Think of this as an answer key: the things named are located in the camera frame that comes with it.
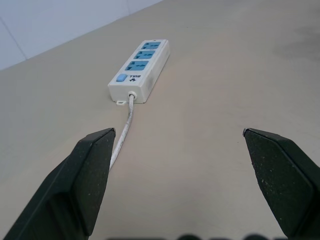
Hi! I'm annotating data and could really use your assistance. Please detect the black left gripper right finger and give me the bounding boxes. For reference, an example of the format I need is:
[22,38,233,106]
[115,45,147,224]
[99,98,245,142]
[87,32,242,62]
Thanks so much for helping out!
[242,128,320,240]

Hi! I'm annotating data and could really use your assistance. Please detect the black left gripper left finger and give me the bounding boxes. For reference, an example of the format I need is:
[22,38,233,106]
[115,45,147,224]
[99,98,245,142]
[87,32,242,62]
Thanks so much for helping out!
[1,127,117,240]

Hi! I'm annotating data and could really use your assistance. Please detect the white power cord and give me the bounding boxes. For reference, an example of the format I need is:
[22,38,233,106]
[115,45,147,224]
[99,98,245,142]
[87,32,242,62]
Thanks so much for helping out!
[108,91,138,172]

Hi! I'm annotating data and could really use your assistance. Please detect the white power strip blue sockets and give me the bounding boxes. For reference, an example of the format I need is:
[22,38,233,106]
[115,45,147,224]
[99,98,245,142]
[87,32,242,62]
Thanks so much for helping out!
[107,38,171,107]

